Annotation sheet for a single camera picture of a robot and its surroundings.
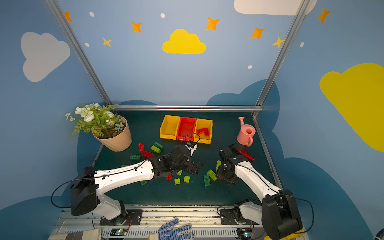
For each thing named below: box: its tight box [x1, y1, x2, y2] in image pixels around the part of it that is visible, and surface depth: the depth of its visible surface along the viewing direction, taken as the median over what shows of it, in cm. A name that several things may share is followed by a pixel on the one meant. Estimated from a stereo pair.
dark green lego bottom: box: [203, 174, 211, 187], surface depth 88 cm
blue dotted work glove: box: [158, 218, 196, 240], surface depth 72 cm
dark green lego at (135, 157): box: [129, 154, 141, 160], surface depth 97 cm
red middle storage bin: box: [176, 116, 197, 142], surface depth 110 cm
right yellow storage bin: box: [193, 118, 213, 145], surface depth 110 cm
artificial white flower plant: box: [65, 102, 124, 138], surface depth 82 cm
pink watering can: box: [237, 116, 256, 147], surface depth 100 cm
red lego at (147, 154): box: [142, 151, 154, 158], surface depth 98 cm
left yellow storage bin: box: [159, 115, 181, 140], surface depth 110 cm
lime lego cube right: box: [183, 175, 191, 183], surface depth 88 cm
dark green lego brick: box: [153, 142, 164, 151], surface depth 101 cm
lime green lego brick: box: [151, 145, 161, 154], surface depth 100 cm
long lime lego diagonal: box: [207, 169, 218, 182], surface depth 90 cm
